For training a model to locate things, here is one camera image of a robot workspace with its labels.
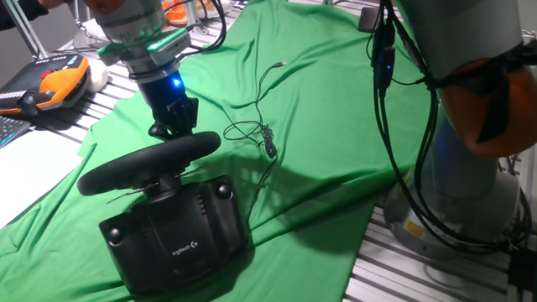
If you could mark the orange plastic object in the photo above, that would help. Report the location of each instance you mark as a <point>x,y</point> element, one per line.
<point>176,12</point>

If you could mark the black steering wheel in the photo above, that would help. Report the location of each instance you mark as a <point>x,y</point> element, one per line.
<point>126,172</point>

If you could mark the white paper sheet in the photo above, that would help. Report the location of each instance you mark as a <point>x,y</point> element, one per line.
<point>33,172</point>

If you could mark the dark sleeved person forearm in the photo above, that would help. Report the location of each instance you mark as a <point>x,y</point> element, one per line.
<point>21,12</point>

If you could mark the black Logitech wheel base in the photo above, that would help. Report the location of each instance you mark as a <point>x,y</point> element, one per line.
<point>176,247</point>

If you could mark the grey slanted metal pole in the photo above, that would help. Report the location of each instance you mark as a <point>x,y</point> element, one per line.
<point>27,29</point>
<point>77,14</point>

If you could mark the person bare hand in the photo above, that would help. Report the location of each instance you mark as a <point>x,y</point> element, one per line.
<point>50,3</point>

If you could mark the pale green upright post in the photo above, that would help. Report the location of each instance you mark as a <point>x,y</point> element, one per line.
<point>192,12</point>

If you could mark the black keyboard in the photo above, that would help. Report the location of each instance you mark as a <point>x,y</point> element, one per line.
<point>10,130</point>

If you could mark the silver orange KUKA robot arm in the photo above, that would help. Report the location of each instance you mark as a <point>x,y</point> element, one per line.
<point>461,189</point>

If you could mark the small black flat box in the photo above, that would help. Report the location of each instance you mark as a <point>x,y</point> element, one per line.
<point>366,21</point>

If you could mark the orange black teach pendant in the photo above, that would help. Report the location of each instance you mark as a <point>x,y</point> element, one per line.
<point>54,84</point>

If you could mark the white rounded object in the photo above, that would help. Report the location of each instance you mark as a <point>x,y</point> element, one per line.
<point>98,75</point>

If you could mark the green cloth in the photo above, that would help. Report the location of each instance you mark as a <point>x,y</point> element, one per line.
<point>314,105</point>

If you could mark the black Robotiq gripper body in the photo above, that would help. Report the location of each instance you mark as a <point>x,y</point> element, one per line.
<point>172,105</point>

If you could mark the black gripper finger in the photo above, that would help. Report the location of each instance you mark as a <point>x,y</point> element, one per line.
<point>188,131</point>
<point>159,131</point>

